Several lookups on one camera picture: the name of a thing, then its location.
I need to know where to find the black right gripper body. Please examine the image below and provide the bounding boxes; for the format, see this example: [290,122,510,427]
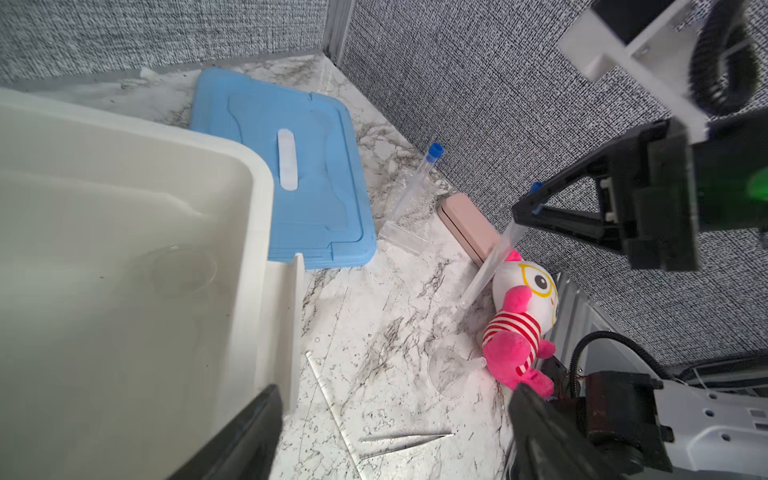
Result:
[604,119,700,272]

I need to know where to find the blue plastic bin lid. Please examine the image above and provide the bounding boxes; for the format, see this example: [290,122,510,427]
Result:
[190,68,377,270]

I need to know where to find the clear glass funnel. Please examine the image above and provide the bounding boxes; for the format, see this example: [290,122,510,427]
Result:
[428,348,487,399]

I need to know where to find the pink white plush toy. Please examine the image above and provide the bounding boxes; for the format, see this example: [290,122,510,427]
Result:
[481,250,559,398]

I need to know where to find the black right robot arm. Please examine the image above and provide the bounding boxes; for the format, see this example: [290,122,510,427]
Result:
[513,1,767,478]

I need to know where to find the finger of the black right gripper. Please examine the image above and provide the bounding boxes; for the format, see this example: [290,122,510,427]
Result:
[512,134,654,252]

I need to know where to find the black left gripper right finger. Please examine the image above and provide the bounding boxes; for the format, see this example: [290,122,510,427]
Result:
[507,385,622,480]

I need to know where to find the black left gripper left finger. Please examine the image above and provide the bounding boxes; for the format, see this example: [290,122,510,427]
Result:
[170,384,283,479]

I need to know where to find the silver metal tweezers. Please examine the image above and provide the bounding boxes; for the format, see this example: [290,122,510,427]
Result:
[360,432,454,460]

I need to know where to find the blue capped test tube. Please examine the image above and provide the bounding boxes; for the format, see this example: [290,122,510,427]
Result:
[390,142,444,221]
[456,219,528,312]

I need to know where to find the clear test tube rack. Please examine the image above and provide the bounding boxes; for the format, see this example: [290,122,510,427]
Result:
[378,169,446,255]

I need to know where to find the white plastic storage bin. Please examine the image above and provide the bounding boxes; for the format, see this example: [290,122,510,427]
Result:
[1,89,304,479]

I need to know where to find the white glass stirring rod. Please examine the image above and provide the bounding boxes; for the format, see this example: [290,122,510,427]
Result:
[305,351,366,479]

